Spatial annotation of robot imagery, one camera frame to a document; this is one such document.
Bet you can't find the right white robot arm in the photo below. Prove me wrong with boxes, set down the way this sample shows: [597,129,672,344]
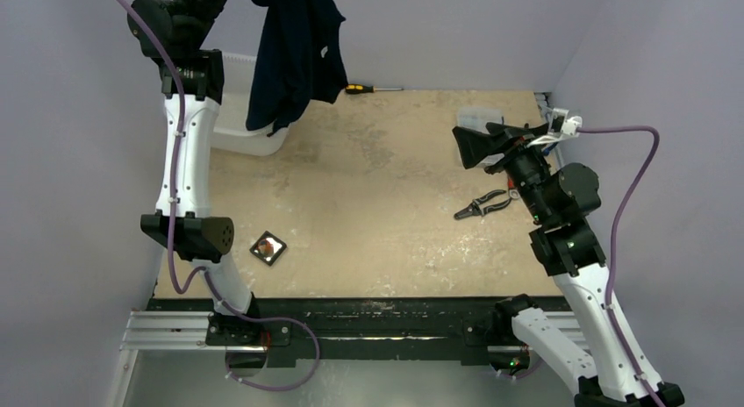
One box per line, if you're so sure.
[453,118,685,406]

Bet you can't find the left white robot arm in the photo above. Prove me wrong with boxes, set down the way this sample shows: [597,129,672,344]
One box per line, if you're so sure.
[125,0,261,345]

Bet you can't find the white plastic tub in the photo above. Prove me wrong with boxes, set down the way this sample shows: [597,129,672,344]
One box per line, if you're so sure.
[211,52,290,157]

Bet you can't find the black handled pliers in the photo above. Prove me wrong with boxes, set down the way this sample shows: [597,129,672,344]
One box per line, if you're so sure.
[453,189,512,220]

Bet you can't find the clear plastic parts box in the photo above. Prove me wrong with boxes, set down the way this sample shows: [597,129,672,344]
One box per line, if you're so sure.
[456,106,504,133]

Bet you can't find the brooch in black box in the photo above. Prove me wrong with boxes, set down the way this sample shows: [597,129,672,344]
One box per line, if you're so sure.
[249,231,288,267]

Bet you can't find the navy blue t-shirt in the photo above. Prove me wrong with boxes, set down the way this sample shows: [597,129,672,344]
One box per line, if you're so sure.
[245,0,348,134]

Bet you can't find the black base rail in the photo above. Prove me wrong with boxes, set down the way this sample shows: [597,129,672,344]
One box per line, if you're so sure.
[146,296,532,372]

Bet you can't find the yellow black screwdriver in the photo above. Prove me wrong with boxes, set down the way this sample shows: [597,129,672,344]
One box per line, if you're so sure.
[344,83,403,95]

